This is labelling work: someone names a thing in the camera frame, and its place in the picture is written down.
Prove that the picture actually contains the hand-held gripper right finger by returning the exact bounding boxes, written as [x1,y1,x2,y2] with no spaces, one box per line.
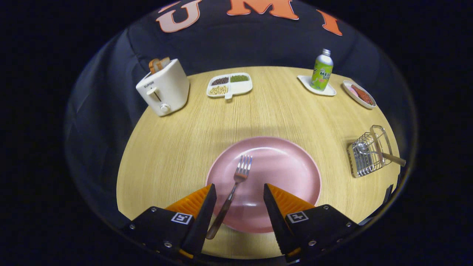
[263,183,361,261]

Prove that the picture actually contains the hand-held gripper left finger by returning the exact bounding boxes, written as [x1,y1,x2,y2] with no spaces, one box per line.
[122,183,217,259]

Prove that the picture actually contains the wooden handle metal spoon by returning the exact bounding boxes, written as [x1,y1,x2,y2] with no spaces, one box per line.
[353,142,407,167]

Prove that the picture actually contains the white square coaster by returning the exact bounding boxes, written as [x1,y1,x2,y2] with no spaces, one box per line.
[297,75,337,97]

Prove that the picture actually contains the white oval plate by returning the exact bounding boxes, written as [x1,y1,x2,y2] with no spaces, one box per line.
[342,80,377,110]

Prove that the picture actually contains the black backdrop cloth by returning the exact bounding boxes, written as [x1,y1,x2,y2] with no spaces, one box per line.
[63,0,418,237]

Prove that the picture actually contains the wooden handle fork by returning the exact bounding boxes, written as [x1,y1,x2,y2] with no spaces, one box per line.
[205,154,253,240]

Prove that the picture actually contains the pink round plate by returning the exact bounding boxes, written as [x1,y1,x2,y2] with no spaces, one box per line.
[205,136,322,234]

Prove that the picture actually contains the white divided dish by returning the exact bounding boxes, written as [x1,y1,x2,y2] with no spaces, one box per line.
[206,73,253,100]

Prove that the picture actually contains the metal wire basket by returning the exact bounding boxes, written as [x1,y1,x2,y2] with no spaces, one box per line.
[347,125,394,178]

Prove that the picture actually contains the green label metal bottle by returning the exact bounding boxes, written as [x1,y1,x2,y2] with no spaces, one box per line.
[310,48,334,92]

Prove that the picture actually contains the brown fried meat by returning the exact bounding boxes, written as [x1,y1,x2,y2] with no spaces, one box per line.
[351,84,374,105]

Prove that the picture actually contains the white toaster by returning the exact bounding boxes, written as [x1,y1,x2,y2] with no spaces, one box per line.
[135,58,190,117]

